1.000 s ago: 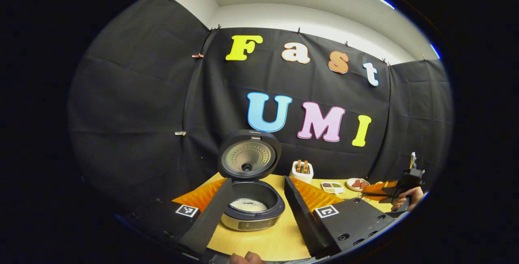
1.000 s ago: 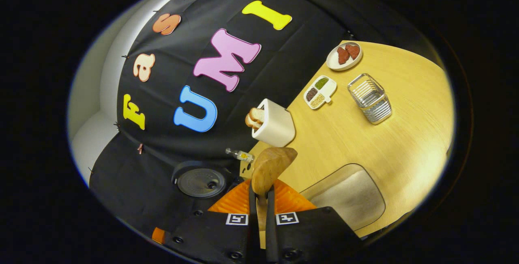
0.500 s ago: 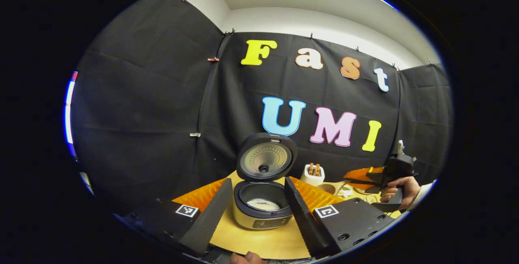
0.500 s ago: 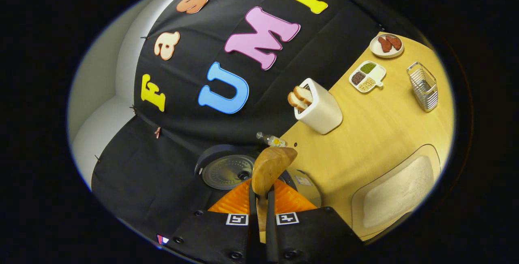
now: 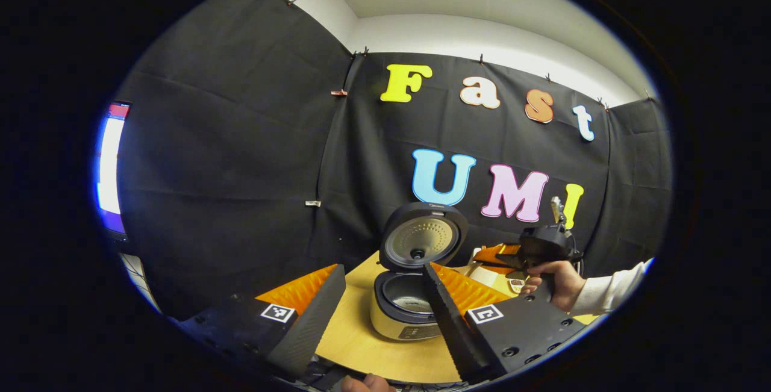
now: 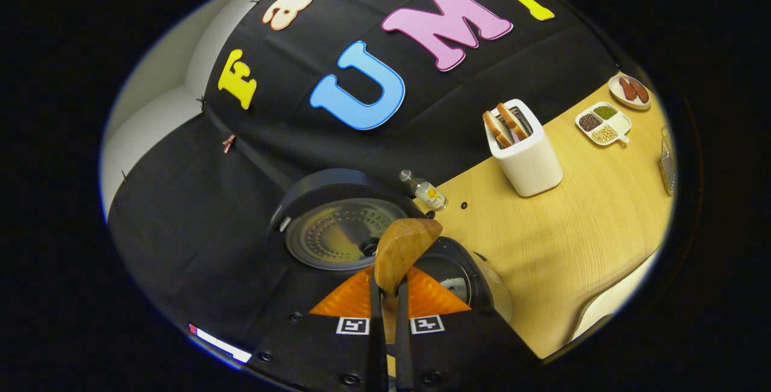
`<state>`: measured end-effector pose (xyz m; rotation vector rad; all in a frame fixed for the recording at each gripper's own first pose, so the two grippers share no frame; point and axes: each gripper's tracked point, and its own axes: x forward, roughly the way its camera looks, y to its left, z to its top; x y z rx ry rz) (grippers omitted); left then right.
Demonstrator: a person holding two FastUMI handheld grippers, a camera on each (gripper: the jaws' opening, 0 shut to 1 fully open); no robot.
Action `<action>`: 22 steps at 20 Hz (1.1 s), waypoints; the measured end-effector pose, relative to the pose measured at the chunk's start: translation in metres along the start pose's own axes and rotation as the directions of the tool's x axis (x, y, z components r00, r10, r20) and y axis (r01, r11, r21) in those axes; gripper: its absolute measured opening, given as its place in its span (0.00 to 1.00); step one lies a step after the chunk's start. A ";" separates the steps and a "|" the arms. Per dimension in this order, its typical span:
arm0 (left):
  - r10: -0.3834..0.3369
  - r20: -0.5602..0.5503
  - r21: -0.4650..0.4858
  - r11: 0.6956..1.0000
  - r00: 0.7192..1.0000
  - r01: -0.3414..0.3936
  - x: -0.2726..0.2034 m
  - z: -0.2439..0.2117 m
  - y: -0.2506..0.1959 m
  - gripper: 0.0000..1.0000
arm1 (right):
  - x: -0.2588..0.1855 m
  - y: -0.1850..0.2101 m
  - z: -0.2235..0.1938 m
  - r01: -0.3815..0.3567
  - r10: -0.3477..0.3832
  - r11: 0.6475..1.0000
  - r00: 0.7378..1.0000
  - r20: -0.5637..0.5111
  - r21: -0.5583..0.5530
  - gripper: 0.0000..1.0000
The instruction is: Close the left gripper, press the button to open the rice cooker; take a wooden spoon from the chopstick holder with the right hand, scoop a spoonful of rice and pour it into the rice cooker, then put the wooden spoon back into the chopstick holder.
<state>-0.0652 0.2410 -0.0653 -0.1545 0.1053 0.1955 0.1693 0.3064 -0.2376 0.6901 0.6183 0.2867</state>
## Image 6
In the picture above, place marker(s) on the white toaster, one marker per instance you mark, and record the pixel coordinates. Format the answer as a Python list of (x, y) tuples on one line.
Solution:
[(530, 163)]

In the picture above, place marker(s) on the computer monitor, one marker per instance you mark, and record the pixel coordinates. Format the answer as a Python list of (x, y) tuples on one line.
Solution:
[(223, 344)]

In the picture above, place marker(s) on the white divided bean dish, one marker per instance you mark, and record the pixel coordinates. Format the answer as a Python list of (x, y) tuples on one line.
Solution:
[(602, 124)]

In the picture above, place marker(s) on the small yellow label bottle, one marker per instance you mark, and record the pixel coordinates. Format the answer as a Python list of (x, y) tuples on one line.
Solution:
[(429, 193)]

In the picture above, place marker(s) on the wooden spoon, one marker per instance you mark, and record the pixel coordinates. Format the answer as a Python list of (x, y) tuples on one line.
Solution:
[(403, 247)]

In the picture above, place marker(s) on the white plate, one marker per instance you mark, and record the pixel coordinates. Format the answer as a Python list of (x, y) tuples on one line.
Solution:
[(615, 94)]

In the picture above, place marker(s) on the dark rice cooker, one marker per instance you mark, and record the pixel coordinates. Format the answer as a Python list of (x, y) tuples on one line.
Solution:
[(337, 235)]

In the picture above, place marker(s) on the toasted bread slice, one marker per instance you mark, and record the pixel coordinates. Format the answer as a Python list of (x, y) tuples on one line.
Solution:
[(512, 121), (496, 130)]

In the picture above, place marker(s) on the red meat slice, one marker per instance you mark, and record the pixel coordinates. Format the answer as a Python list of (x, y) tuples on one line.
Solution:
[(627, 89), (639, 91)]

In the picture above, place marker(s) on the copper cloth clip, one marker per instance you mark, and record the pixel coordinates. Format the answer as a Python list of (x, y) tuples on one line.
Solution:
[(228, 143)]

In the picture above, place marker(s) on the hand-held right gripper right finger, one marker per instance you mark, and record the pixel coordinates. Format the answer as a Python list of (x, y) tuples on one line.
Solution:
[(402, 350)]

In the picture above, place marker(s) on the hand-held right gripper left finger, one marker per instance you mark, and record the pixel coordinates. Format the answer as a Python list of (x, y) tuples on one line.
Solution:
[(377, 356)]

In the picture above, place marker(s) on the white rice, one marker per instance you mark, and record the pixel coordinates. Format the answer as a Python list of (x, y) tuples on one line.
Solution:
[(456, 288)]

